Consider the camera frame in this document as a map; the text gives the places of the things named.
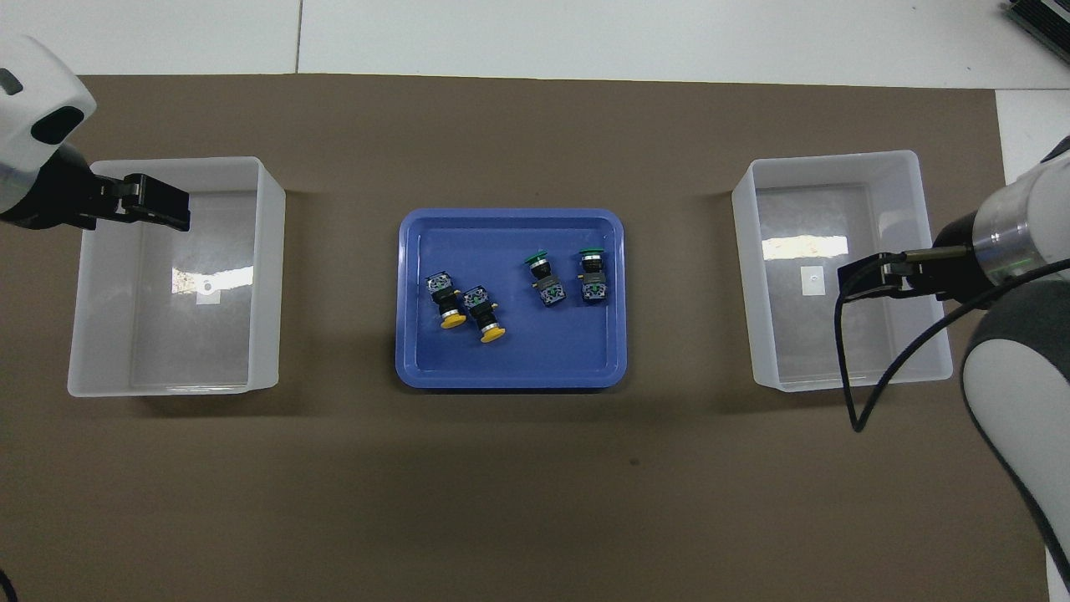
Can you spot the green push button switch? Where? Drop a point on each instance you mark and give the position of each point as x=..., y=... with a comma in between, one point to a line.
x=593, y=280
x=547, y=288

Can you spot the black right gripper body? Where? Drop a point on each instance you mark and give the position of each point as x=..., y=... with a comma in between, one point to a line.
x=949, y=263

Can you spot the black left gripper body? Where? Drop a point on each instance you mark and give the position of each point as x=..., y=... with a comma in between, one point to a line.
x=67, y=196

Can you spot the black ribbed device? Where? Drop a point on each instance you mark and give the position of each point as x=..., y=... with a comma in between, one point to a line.
x=1041, y=21

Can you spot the translucent white plastic box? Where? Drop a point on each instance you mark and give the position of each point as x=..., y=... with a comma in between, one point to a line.
x=802, y=351
x=192, y=351

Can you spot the yellow push button switch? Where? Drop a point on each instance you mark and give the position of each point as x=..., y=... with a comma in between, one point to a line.
x=482, y=309
x=443, y=297

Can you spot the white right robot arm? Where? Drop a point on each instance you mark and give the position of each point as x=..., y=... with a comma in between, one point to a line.
x=1020, y=385

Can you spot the small white label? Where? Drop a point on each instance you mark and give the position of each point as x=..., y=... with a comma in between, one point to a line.
x=207, y=295
x=812, y=282

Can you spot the blue plastic tray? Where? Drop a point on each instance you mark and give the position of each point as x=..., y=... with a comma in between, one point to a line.
x=510, y=359

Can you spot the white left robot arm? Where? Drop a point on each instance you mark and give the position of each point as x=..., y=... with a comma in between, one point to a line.
x=33, y=92

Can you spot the brown paper table mat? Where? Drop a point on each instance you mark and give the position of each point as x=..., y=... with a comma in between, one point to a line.
x=518, y=485

